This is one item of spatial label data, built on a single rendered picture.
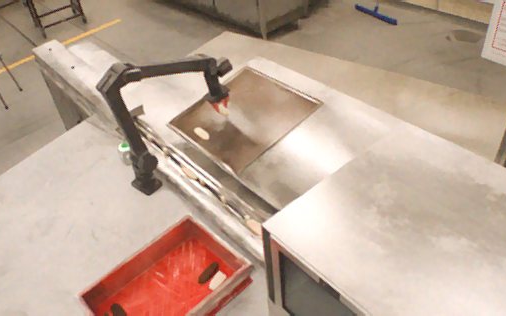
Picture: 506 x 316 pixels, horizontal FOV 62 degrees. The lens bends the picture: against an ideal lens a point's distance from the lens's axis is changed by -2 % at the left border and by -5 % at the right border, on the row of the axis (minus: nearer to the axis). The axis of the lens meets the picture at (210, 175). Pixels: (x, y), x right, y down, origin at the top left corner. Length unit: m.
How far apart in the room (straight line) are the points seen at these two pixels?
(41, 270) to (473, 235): 1.38
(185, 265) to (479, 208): 0.92
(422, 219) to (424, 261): 0.11
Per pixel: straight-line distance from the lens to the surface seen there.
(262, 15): 4.41
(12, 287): 1.74
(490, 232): 1.02
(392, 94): 2.27
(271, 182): 1.64
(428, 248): 0.95
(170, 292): 1.48
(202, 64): 1.74
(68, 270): 1.67
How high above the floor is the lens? 2.03
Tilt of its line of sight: 42 degrees down
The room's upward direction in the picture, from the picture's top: 11 degrees counter-clockwise
